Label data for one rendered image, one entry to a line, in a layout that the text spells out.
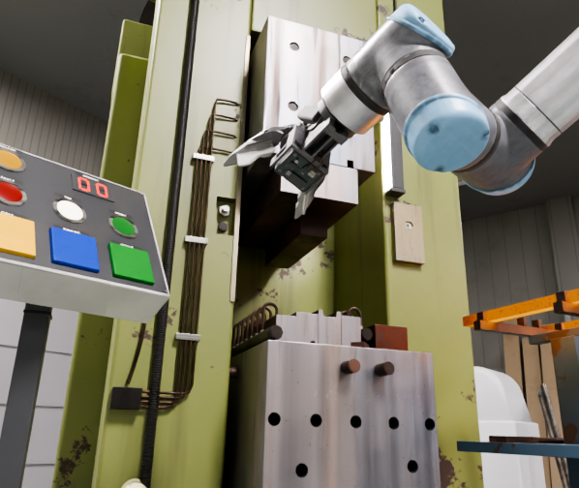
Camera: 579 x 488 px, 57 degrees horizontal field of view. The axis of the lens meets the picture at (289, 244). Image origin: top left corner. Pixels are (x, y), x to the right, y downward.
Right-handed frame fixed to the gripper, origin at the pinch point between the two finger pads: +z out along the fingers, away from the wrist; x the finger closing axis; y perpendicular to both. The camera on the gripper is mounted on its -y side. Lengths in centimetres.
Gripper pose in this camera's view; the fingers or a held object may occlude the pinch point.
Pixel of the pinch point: (259, 190)
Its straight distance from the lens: 90.5
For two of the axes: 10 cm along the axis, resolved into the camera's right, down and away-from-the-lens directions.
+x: 7.7, 5.5, 3.3
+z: -6.3, 5.6, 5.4
